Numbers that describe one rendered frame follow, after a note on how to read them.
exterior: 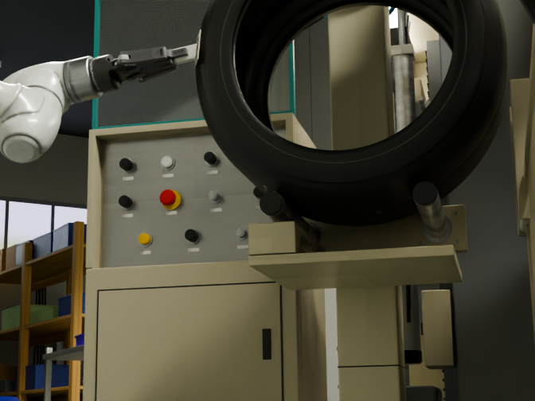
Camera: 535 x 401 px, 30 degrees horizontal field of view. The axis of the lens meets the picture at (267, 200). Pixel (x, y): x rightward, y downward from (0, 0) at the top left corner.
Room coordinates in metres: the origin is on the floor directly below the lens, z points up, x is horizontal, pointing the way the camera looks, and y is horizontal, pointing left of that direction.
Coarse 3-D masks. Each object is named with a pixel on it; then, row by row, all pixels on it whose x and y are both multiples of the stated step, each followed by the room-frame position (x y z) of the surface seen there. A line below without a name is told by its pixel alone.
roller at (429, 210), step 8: (424, 184) 1.72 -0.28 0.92; (432, 184) 1.72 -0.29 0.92; (416, 192) 1.73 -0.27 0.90; (424, 192) 1.72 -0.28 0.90; (432, 192) 1.72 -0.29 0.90; (416, 200) 1.73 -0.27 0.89; (424, 200) 1.72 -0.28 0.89; (432, 200) 1.72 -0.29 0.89; (440, 200) 1.81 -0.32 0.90; (424, 208) 1.76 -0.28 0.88; (432, 208) 1.77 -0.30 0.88; (440, 208) 1.82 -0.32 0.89; (424, 216) 1.84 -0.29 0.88; (432, 216) 1.83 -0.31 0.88; (440, 216) 1.87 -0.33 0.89; (424, 224) 1.95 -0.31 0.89; (432, 224) 1.90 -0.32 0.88; (440, 224) 1.93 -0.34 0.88; (432, 232) 1.99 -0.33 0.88; (440, 232) 2.00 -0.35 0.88
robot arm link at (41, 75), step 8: (40, 64) 1.97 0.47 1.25; (48, 64) 1.96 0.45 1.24; (56, 64) 1.96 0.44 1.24; (16, 72) 1.98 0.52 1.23; (24, 72) 1.97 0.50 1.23; (32, 72) 1.95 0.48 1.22; (40, 72) 1.95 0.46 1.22; (48, 72) 1.94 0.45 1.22; (56, 72) 1.95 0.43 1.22; (8, 80) 1.98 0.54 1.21; (16, 80) 1.97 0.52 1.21; (24, 80) 1.94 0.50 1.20; (32, 80) 1.93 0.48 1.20; (40, 80) 1.93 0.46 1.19; (48, 80) 1.93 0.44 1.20; (56, 80) 1.94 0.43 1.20; (48, 88) 1.92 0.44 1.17; (56, 88) 1.94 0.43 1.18; (64, 88) 1.96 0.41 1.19; (64, 96) 1.96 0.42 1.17; (64, 104) 1.97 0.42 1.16
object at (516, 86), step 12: (516, 84) 1.98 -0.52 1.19; (528, 84) 1.97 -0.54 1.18; (516, 96) 1.98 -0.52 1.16; (528, 96) 1.97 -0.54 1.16; (516, 108) 1.98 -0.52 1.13; (516, 120) 1.98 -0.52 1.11; (516, 132) 1.98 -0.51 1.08; (516, 144) 1.98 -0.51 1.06; (516, 156) 1.98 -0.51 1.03; (516, 168) 1.98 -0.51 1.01; (516, 180) 2.16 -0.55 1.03; (516, 192) 2.16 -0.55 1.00; (528, 192) 1.97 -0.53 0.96; (516, 204) 2.16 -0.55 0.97; (528, 204) 1.98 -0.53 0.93; (528, 216) 1.98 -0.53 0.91
